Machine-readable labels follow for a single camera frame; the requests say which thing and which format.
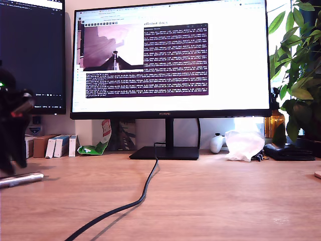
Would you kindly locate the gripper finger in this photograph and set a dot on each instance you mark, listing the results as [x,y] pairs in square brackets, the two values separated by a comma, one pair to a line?
[21,140]
[5,145]

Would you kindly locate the metallic silver laser pointer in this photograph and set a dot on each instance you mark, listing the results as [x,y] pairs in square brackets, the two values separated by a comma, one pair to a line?
[22,178]

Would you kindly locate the green printed box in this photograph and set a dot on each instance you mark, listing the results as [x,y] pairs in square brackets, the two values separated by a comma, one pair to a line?
[30,148]

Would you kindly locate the blue white shield badge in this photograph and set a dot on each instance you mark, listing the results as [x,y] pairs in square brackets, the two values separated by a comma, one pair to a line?
[35,130]

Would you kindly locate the brown cardboard box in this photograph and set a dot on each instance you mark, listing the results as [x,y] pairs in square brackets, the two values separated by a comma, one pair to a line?
[40,147]

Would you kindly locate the small black cube device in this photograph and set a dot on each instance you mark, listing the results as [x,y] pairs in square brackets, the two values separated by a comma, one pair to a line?
[37,120]

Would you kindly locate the small white blue box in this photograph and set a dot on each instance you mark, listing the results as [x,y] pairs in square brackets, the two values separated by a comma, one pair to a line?
[51,148]
[72,147]
[59,147]

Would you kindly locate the green snack bag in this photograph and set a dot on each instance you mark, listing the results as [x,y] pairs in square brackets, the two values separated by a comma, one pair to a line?
[95,149]

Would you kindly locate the dark-screen computer monitor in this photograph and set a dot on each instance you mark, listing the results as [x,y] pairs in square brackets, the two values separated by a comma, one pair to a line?
[37,50]

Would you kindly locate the grey patterned carton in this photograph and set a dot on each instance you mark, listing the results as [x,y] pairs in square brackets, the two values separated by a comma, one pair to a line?
[128,135]

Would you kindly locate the white game controller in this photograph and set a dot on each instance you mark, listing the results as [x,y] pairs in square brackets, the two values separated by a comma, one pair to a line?
[215,145]

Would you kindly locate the black Huawei computer monitor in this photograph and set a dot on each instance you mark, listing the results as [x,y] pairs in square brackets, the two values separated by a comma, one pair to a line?
[225,105]

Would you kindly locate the crumpled white plastic bag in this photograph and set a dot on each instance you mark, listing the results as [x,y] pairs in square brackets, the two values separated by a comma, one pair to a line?
[243,146]

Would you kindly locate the small black blue clip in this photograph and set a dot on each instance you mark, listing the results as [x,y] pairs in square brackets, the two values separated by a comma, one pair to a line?
[259,157]

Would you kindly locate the amber glass spray bottle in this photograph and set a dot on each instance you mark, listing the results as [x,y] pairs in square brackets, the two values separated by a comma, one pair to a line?
[274,123]

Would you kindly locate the black leather wallet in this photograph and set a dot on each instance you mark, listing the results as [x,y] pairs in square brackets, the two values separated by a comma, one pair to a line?
[289,152]

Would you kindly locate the green leafy houseplant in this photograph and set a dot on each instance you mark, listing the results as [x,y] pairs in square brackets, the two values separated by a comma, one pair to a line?
[301,88]

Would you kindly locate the dark plant pot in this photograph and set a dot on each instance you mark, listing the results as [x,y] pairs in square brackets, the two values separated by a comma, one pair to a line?
[311,147]

